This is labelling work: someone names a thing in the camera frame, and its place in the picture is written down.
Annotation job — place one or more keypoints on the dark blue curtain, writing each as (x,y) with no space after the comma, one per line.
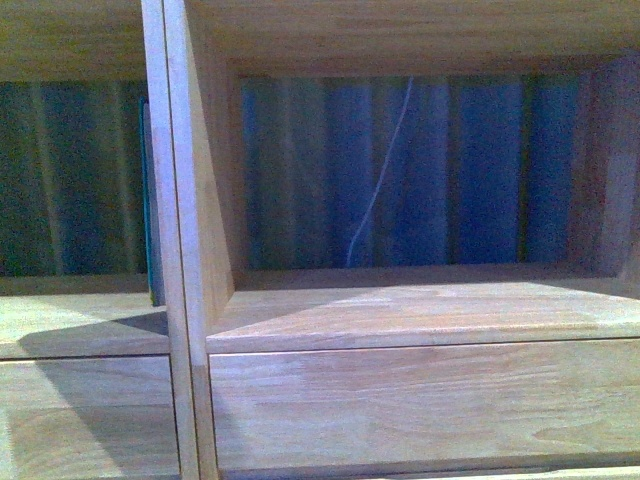
(339,173)

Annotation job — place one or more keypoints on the wooden bookshelf unit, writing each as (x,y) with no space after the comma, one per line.
(328,372)

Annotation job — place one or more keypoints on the green spined book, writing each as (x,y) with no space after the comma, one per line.
(150,208)

